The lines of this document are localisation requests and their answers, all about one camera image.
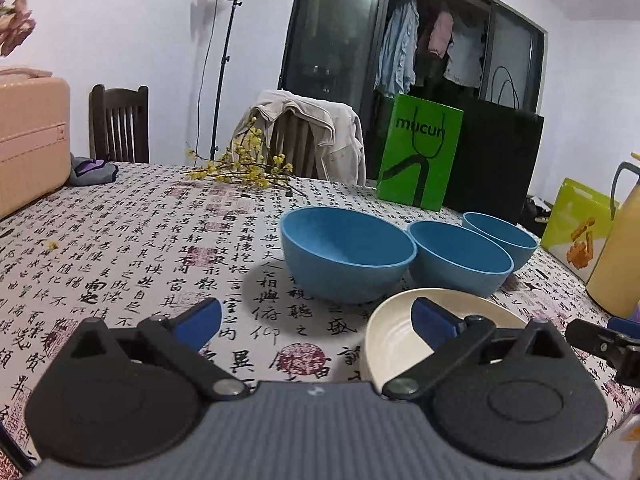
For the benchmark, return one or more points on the beige jacket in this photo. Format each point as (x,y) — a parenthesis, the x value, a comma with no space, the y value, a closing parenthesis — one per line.
(340,150)

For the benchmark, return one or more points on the grey purple cloth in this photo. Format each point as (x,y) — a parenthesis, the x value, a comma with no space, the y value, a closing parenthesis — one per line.
(95,172)

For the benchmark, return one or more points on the pink suitcase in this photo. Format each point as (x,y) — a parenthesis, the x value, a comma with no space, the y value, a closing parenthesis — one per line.
(30,150)

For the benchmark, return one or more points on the calligraphy printed tablecloth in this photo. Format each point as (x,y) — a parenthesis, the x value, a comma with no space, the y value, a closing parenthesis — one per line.
(150,240)

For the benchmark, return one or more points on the purple object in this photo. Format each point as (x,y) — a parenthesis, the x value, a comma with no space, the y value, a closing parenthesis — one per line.
(636,314)

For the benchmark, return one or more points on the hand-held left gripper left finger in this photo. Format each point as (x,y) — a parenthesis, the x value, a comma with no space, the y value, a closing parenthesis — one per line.
(200,317)

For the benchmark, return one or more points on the yellow thermos jug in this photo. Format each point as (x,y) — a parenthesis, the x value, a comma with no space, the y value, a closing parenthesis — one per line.
(620,260)

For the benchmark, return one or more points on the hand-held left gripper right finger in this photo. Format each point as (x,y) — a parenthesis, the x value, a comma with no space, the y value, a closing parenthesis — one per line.
(432,320)

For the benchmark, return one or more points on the dark wooden chair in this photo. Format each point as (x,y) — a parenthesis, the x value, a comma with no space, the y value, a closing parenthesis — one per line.
(295,145)
(117,125)

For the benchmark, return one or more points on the cream plate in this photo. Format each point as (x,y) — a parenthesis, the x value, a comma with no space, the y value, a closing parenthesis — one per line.
(395,330)

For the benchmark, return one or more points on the black paper bag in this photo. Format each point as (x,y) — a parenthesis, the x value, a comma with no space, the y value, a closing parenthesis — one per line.
(490,160)

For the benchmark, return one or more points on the hanging pink garment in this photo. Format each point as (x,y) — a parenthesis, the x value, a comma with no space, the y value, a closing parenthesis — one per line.
(441,32)

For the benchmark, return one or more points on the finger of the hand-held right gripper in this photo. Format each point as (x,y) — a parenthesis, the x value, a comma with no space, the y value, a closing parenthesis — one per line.
(627,325)
(585,332)

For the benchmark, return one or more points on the dark sliding glass door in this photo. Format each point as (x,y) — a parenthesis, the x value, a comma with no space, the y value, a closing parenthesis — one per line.
(325,35)

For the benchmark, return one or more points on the light green gift box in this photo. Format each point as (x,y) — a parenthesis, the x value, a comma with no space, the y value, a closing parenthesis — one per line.
(560,220)

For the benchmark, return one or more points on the blue bowl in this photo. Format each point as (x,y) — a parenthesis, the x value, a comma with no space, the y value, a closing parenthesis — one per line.
(345,240)
(500,232)
(460,255)

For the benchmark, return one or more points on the yellow flower branch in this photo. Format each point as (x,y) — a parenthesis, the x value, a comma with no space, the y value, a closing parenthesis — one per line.
(245,170)

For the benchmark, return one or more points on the green paper bag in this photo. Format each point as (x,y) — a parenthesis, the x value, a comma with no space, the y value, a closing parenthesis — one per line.
(400,145)

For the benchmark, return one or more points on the dried pink flowers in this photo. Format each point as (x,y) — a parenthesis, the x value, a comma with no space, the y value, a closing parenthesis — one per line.
(17,30)

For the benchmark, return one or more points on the hanging blue shirt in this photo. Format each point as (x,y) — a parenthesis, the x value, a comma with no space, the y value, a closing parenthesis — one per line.
(397,45)

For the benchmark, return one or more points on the hanging white garment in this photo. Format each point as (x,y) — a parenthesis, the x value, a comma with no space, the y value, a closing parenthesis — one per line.
(465,55)

